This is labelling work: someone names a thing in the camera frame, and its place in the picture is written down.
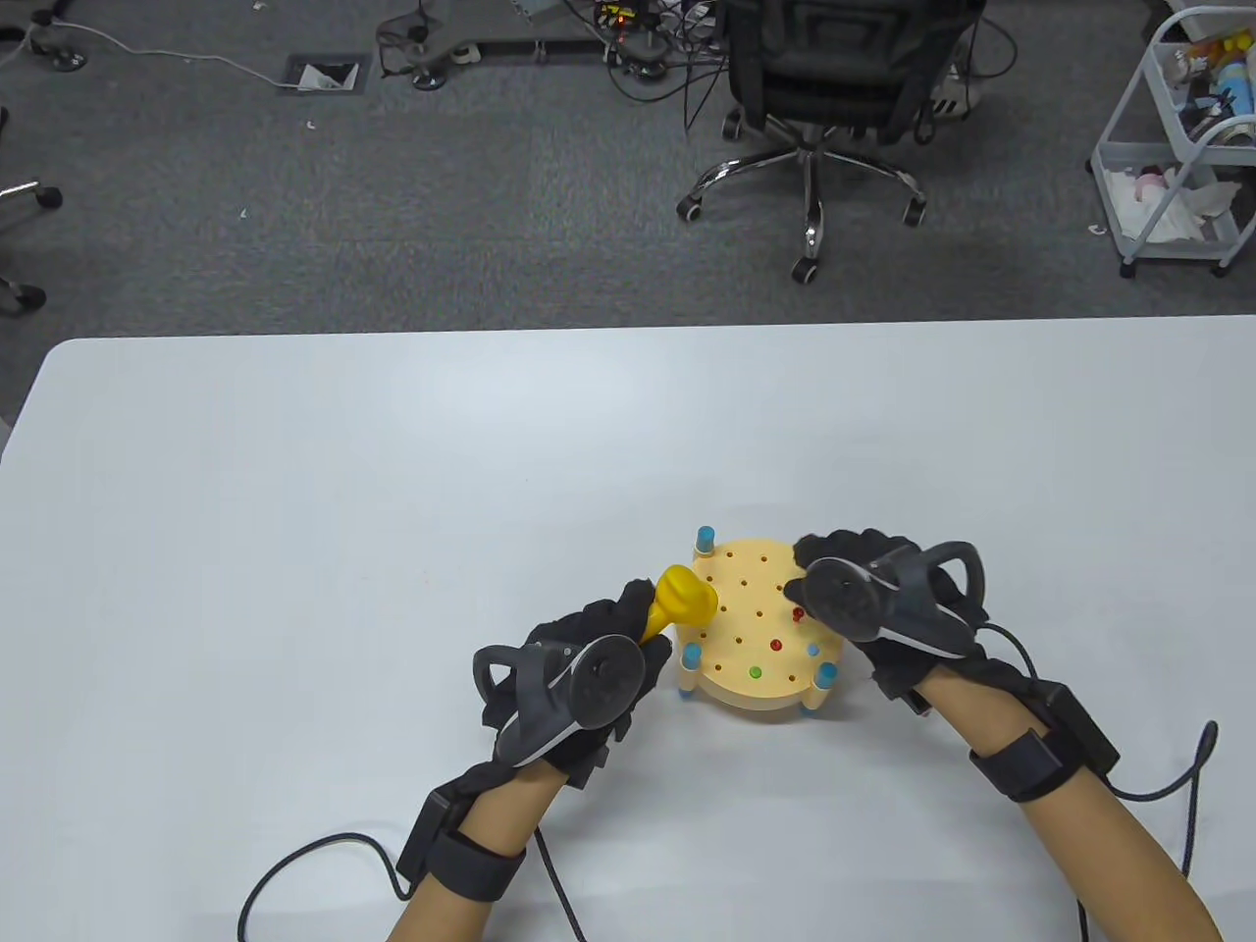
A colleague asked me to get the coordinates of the black office chair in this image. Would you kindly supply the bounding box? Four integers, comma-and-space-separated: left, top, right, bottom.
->
675, 0, 987, 286

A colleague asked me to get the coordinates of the black right wrist strap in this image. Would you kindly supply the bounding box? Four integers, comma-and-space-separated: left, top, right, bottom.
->
969, 682, 1122, 804

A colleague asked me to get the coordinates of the person's left hand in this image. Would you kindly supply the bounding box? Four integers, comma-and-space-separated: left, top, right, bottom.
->
481, 579, 678, 791

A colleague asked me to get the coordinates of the grey hand controller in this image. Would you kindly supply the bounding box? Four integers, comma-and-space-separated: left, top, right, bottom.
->
800, 540, 987, 673
473, 633, 649, 768

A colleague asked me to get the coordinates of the white utility cart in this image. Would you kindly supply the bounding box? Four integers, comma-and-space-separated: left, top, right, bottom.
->
1087, 5, 1256, 281

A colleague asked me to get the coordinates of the black desk base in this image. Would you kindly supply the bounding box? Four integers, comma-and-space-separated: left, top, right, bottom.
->
407, 37, 614, 91

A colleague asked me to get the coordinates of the grey left hand controller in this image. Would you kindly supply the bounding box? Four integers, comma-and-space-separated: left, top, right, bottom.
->
473, 633, 649, 768

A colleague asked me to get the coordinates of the person's right forearm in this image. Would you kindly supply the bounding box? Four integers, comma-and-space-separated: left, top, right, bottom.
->
917, 677, 1223, 942

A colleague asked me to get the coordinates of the person's left forearm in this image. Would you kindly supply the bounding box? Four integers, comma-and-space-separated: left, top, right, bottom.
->
388, 765, 570, 942

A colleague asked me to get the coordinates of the dark right arm cable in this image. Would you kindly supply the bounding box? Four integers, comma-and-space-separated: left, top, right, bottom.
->
1074, 721, 1221, 942

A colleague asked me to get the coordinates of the person's right hand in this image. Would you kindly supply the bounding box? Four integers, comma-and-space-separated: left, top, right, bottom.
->
783, 528, 1041, 709

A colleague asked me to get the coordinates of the tangle of black cables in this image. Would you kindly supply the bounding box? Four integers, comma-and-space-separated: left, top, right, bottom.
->
376, 0, 1021, 133

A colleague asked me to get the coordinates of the white floor cable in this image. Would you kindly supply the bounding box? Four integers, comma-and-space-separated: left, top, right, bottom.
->
0, 15, 295, 89

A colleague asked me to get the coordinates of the black wrist strap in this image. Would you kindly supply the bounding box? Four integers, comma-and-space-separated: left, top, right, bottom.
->
969, 682, 1122, 804
397, 790, 528, 904

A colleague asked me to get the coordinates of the yellow toy hammer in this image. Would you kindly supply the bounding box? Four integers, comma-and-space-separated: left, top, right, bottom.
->
640, 563, 720, 647

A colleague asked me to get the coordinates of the yellow round tap bench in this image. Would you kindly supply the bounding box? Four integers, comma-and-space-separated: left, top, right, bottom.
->
677, 525, 847, 720

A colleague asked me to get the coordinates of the black left wrist strap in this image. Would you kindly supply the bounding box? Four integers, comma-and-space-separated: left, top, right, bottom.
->
397, 790, 528, 904

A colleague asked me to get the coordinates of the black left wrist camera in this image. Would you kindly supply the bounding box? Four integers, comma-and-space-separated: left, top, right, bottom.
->
569, 731, 629, 791

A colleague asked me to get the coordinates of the grey right hand controller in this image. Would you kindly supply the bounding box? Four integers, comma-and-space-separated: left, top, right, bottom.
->
800, 540, 987, 673

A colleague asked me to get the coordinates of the grey floor socket box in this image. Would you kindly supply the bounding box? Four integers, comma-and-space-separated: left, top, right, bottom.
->
280, 54, 369, 96

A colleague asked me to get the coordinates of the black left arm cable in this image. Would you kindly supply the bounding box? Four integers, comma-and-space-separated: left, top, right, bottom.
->
238, 832, 585, 942

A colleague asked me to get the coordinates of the chrome chair base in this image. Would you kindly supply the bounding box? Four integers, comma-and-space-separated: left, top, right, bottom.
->
0, 106, 65, 317

